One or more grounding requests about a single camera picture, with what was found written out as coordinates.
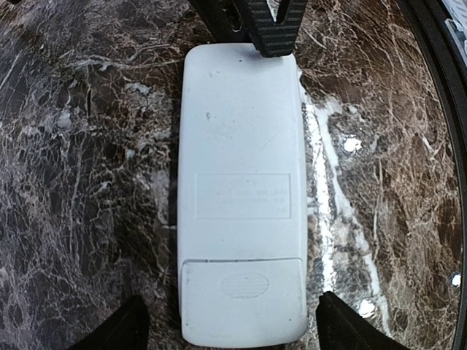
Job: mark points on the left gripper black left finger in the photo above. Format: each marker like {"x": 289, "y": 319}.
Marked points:
{"x": 126, "y": 328}

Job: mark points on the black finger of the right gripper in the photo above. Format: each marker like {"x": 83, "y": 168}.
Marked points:
{"x": 272, "y": 36}
{"x": 222, "y": 19}

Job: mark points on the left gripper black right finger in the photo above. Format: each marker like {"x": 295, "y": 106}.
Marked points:
{"x": 340, "y": 327}

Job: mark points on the white battery cover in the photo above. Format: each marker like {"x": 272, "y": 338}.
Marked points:
{"x": 243, "y": 304}

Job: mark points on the white remote control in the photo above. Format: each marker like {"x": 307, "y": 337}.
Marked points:
{"x": 241, "y": 187}

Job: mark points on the black front rail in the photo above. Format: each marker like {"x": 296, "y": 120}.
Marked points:
{"x": 427, "y": 21}

